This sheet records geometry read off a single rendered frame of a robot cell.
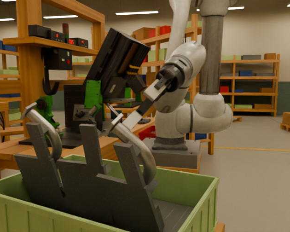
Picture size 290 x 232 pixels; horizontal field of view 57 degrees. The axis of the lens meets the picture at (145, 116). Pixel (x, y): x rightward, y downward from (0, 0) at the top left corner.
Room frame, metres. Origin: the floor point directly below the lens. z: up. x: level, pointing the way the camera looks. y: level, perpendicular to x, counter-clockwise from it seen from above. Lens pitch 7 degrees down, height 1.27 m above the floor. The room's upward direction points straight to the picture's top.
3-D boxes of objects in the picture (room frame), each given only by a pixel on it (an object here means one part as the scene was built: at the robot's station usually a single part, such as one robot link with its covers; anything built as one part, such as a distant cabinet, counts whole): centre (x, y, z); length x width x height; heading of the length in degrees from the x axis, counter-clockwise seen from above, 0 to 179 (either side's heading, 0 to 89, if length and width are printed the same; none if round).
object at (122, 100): (2.12, 0.29, 1.11); 0.39 x 0.16 x 0.03; 72
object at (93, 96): (1.98, 0.37, 1.17); 0.13 x 0.12 x 0.20; 162
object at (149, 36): (5.41, -0.39, 1.19); 2.30 x 0.55 x 2.39; 30
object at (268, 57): (10.03, -3.19, 1.12); 3.16 x 0.54 x 2.24; 79
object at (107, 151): (1.98, 0.14, 0.82); 1.50 x 0.14 x 0.15; 162
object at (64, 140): (2.07, 0.41, 0.89); 1.10 x 0.42 x 0.02; 162
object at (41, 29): (1.87, 0.71, 1.59); 0.15 x 0.07 x 0.07; 162
